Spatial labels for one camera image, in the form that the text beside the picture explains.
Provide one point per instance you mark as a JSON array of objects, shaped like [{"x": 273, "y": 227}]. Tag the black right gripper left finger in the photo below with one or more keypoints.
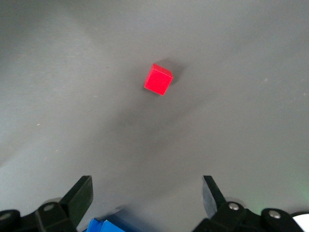
[{"x": 74, "y": 200}]

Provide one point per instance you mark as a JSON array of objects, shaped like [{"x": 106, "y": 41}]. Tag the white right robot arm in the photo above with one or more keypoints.
[{"x": 301, "y": 223}]

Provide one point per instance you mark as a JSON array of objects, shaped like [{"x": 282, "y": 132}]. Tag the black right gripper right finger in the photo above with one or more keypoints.
[{"x": 214, "y": 200}]

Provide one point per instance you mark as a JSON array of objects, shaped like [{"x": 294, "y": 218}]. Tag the small red cube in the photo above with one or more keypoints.
[{"x": 158, "y": 81}]

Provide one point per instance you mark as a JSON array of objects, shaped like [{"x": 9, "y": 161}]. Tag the blue plastic storage bin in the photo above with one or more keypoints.
[{"x": 108, "y": 227}]

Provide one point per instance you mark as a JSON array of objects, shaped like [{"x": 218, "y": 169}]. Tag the dark grey table mat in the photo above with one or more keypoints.
[{"x": 72, "y": 96}]

